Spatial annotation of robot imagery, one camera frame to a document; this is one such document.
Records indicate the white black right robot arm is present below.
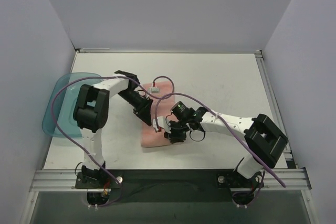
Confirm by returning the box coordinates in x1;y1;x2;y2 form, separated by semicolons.
153;101;288;187

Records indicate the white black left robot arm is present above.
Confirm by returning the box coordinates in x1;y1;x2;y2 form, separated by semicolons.
73;70;153;188

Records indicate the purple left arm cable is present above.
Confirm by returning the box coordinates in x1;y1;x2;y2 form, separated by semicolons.
51;76;176;207

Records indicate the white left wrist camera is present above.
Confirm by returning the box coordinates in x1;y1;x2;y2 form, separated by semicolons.
148;86;160;94

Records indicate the silver aluminium back rail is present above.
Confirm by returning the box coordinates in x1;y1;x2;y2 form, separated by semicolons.
76;48;110;54

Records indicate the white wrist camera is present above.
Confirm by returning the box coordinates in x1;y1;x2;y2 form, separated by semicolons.
153;116;171;133
148;86;160;94

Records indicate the silver aluminium right rail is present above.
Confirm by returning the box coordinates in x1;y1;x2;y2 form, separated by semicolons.
254;50;298;168

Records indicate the teal translucent plastic tray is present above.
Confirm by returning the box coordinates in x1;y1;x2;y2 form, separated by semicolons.
42;72;102;138

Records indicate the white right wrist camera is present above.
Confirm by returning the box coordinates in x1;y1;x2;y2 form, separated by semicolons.
153;116;171;133

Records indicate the pink terry towel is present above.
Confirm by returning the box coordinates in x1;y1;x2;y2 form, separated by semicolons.
140;81;175;148

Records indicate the silver aluminium front rail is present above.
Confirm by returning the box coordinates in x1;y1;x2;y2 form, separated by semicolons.
30;169;312;192

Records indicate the silver aluminium rail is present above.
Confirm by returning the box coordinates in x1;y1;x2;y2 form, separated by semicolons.
30;169;312;192
76;48;110;54
254;50;298;168

